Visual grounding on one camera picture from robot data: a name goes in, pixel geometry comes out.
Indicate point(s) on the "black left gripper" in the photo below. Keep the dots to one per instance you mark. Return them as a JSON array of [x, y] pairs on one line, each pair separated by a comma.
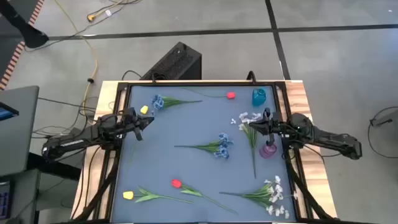
[[130, 123]]

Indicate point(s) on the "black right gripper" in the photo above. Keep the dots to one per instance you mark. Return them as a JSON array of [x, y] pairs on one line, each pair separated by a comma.
[[276, 128]]

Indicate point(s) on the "yellow artificial tulip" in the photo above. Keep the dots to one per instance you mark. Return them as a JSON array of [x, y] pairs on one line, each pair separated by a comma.
[[128, 195], [144, 109]]

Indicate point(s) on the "small white flower bunch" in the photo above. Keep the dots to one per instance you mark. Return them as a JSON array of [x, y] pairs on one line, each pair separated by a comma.
[[251, 137]]

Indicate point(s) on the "blue artificial flower bunch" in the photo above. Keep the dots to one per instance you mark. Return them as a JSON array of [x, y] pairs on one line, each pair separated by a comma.
[[158, 102], [222, 146]]

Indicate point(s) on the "purple glass vase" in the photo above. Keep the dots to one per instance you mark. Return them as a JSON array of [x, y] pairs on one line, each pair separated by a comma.
[[268, 152]]

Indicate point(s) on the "large white flower bunch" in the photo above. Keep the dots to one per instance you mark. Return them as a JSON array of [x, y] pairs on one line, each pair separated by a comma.
[[261, 195]]

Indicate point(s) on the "red tulip with leaves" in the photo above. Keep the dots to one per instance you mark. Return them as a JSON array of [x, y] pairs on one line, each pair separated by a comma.
[[176, 183]]

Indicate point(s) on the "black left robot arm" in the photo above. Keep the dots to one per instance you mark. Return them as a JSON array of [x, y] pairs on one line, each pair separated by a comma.
[[93, 133]]

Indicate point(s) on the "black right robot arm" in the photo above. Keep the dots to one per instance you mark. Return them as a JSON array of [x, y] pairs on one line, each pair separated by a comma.
[[326, 137]]

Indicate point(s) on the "teal glass vase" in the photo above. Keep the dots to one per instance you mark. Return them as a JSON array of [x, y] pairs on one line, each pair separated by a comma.
[[258, 97]]

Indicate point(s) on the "red tulip bare stem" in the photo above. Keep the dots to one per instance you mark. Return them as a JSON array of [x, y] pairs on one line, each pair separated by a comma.
[[230, 95]]

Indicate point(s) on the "black computer tower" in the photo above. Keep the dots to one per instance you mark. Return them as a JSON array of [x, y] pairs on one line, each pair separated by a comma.
[[177, 62]]

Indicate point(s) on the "black desk base bar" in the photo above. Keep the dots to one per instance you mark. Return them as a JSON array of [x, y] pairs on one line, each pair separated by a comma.
[[53, 166]]

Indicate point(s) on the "grey desk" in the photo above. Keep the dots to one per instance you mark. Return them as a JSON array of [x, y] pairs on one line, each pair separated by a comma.
[[21, 133]]

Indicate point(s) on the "grey stand foot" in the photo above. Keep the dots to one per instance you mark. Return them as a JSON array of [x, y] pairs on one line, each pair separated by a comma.
[[385, 119]]

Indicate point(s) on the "black stand pole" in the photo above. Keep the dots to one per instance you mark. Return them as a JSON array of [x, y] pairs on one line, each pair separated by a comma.
[[34, 37]]

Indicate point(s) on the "grey cabinet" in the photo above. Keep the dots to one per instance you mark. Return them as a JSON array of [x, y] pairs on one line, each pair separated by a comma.
[[25, 199]]

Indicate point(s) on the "black diagonal frame strut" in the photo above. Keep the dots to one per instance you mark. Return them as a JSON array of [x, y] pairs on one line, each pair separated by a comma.
[[308, 193], [99, 189]]

